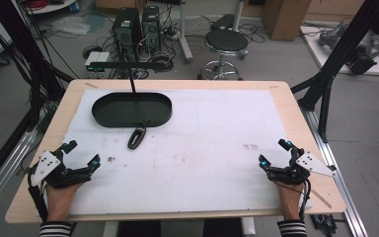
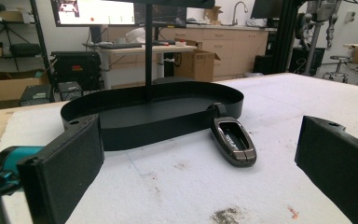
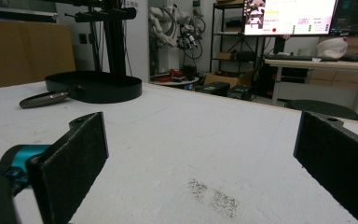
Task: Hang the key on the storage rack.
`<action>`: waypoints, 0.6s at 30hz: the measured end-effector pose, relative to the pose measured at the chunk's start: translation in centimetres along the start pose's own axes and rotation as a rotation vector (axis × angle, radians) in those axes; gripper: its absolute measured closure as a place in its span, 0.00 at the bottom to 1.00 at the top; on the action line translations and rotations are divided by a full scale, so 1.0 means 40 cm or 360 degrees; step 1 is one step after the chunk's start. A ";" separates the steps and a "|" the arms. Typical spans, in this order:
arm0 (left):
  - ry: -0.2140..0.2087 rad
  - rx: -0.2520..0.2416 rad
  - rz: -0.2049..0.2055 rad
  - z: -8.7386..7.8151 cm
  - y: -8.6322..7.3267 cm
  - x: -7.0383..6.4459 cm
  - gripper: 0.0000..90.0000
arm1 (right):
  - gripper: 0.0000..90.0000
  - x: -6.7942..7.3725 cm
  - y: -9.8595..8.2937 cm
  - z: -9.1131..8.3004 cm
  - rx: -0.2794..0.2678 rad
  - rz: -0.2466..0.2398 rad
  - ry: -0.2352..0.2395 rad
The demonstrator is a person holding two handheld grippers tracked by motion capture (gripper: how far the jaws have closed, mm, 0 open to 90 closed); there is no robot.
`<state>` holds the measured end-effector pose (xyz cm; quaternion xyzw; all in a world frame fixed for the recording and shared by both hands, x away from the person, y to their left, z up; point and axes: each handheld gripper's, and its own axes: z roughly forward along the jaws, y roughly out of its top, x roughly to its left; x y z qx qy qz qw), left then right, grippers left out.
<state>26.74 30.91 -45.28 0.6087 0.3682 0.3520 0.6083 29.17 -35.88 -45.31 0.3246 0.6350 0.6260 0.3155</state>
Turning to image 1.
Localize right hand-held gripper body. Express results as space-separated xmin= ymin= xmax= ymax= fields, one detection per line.
xmin=266 ymin=147 xmax=338 ymax=186

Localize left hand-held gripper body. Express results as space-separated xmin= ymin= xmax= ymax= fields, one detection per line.
xmin=29 ymin=148 xmax=93 ymax=191

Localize black key fob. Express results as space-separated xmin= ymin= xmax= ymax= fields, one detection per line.
xmin=126 ymin=118 xmax=152 ymax=151

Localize black oval tray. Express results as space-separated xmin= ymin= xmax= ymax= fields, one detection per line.
xmin=91 ymin=91 xmax=174 ymax=129

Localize person's left hand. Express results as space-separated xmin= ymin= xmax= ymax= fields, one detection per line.
xmin=43 ymin=182 xmax=84 ymax=223

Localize person's right hand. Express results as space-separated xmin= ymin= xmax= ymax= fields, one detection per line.
xmin=273 ymin=180 xmax=306 ymax=222

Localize thin wooden strip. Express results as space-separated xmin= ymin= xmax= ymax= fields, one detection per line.
xmin=310 ymin=188 xmax=333 ymax=209

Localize electronics board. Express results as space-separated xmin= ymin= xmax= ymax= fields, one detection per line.
xmin=309 ymin=213 xmax=339 ymax=237

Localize white table leg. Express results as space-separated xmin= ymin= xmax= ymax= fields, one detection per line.
xmin=102 ymin=220 xmax=119 ymax=237
xmin=241 ymin=216 xmax=257 ymax=237

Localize white foam mat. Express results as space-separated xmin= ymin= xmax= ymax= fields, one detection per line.
xmin=65 ymin=88 xmax=314 ymax=217

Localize white box device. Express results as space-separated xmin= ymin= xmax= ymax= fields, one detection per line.
xmin=84 ymin=50 xmax=112 ymax=73

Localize white floor board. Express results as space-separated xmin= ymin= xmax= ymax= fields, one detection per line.
xmin=298 ymin=25 xmax=379 ymax=77

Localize black T-shaped stand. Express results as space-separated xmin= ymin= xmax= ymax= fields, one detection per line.
xmin=89 ymin=60 xmax=166 ymax=95

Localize grey robot equipment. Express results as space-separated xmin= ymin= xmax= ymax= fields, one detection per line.
xmin=317 ymin=22 xmax=379 ymax=76

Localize black round stool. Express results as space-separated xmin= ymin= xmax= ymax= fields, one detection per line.
xmin=197 ymin=29 xmax=250 ymax=81

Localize clear plastic bag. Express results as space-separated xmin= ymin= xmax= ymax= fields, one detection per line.
xmin=49 ymin=15 xmax=92 ymax=37

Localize cardboard box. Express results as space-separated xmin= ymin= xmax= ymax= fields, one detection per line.
xmin=261 ymin=0 xmax=313 ymax=42

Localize large black computer tower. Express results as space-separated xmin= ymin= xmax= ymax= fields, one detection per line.
xmin=111 ymin=7 xmax=143 ymax=63

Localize black flat pad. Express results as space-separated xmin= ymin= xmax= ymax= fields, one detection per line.
xmin=209 ymin=13 xmax=236 ymax=32

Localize slim black computer tower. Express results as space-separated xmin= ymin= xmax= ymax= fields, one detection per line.
xmin=140 ymin=4 xmax=163 ymax=54

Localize white desk leg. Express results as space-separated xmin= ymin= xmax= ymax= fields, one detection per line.
xmin=177 ymin=0 xmax=194 ymax=64

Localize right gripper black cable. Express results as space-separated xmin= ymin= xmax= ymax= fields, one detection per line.
xmin=298 ymin=178 xmax=312 ymax=221

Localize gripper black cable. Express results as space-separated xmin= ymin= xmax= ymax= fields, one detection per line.
xmin=27 ymin=169 xmax=49 ymax=223
xmin=298 ymin=178 xmax=312 ymax=221

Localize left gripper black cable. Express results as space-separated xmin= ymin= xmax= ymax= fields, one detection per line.
xmin=27 ymin=169 xmax=49 ymax=223

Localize aluminium rail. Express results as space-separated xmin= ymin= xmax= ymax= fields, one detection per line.
xmin=300 ymin=106 xmax=370 ymax=237
xmin=0 ymin=128 xmax=39 ymax=222

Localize black metal frame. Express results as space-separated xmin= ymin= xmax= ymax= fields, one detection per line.
xmin=0 ymin=0 xmax=76 ymax=196
xmin=290 ymin=0 xmax=379 ymax=144

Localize tangle of black cables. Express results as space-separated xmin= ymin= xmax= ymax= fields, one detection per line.
xmin=240 ymin=21 xmax=266 ymax=45

